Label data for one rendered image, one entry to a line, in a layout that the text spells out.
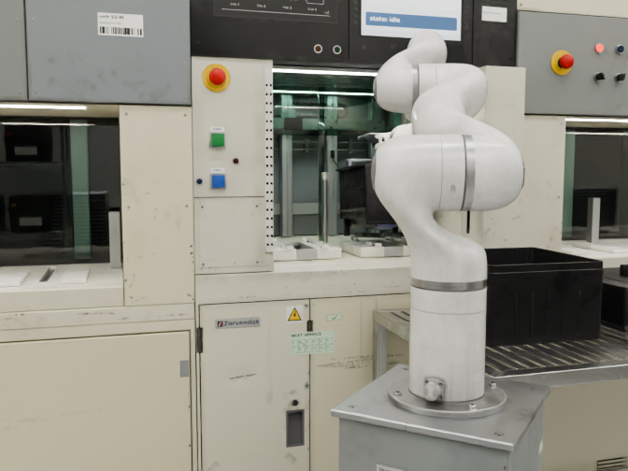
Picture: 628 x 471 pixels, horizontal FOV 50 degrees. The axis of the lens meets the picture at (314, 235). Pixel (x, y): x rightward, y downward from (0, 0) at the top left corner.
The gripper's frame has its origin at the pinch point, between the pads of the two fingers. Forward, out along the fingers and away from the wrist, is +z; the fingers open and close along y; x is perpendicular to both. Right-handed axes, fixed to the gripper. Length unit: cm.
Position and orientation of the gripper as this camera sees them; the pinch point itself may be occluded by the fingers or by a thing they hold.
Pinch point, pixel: (382, 142)
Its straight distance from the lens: 210.3
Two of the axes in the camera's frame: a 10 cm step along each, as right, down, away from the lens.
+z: -2.6, -0.9, 9.6
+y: 9.6, -0.2, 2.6
